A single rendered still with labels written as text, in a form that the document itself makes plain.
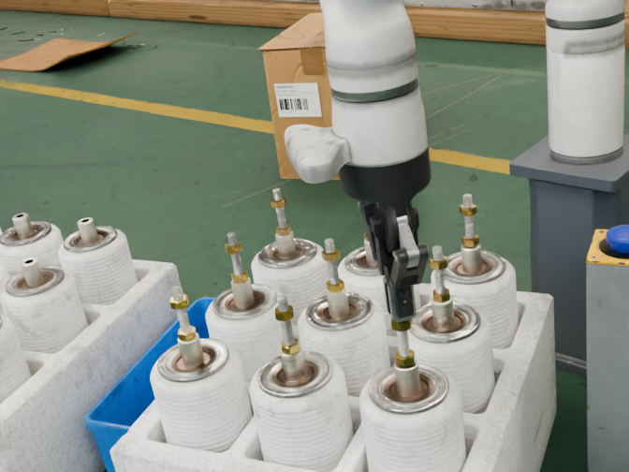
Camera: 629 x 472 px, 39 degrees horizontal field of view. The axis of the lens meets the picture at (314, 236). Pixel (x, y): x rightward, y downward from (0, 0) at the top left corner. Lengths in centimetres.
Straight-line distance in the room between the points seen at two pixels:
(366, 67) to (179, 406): 42
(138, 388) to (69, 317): 13
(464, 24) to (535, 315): 195
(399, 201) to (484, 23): 221
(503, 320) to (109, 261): 54
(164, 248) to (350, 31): 117
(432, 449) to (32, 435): 50
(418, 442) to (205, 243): 103
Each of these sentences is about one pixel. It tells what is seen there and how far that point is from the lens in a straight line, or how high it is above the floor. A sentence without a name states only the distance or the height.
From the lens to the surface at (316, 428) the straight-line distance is 87.
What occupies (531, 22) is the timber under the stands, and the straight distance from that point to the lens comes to 282.
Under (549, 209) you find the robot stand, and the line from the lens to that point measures 119.
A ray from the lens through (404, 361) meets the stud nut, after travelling 82.
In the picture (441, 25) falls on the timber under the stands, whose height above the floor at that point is 4.
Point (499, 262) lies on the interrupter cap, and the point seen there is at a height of 25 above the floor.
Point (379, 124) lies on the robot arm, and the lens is 69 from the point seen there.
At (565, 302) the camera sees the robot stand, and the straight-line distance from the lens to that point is 125.
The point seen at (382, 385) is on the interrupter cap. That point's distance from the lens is 85.
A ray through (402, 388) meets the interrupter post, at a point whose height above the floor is 26.
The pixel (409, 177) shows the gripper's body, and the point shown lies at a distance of 71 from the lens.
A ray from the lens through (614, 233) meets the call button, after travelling 93.
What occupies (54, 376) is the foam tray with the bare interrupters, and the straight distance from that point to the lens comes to 114.
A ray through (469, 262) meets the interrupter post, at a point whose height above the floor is 26.
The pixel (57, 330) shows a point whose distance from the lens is 119.
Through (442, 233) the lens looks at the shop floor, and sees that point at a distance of 168.
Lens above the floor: 76
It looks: 26 degrees down
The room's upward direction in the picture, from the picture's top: 9 degrees counter-clockwise
